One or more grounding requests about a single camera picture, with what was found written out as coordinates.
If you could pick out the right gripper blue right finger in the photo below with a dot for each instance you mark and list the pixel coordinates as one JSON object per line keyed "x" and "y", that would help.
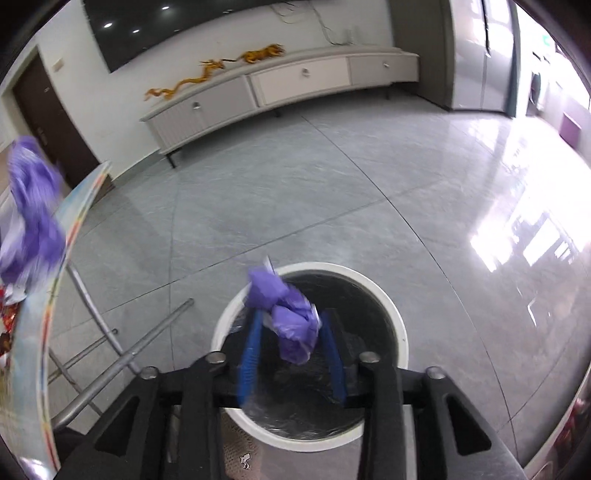
{"x": 330, "y": 349}

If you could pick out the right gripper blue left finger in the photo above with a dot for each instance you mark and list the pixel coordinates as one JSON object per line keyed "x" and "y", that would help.
{"x": 250, "y": 358}

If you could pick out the small purple plastic bag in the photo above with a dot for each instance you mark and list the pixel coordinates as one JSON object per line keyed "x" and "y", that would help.
{"x": 287, "y": 312}

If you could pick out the large purple plastic bag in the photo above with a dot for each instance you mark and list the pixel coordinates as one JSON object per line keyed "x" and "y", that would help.
{"x": 32, "y": 242}

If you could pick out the white round trash bin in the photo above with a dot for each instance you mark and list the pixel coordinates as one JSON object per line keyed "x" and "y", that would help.
{"x": 315, "y": 352}

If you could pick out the metal table legs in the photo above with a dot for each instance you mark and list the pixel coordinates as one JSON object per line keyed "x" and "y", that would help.
{"x": 125, "y": 358}

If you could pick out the landscape print table cover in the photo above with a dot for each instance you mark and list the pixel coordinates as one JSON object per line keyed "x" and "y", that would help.
{"x": 25, "y": 418}

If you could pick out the grey white tv cabinet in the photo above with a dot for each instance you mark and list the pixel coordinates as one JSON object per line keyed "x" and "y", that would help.
{"x": 248, "y": 90}

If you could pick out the golden dragon figurine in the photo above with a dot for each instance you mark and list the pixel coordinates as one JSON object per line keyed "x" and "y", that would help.
{"x": 209, "y": 67}

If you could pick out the golden tiger figurine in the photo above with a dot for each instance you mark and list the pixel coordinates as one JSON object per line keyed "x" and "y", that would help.
{"x": 268, "y": 52}

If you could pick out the white washing machine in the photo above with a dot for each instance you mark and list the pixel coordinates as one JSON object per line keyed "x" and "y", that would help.
{"x": 536, "y": 97}

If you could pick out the grey steel refrigerator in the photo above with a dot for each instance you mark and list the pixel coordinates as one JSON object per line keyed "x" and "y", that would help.
{"x": 468, "y": 56}

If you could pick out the dark brown entrance door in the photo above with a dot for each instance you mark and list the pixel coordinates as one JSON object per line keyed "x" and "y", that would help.
{"x": 51, "y": 125}

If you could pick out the purple stool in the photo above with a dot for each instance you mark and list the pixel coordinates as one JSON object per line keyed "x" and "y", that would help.
{"x": 570, "y": 131}

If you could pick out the black wall television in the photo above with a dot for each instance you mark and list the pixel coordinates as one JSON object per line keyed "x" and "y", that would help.
{"x": 124, "y": 29}

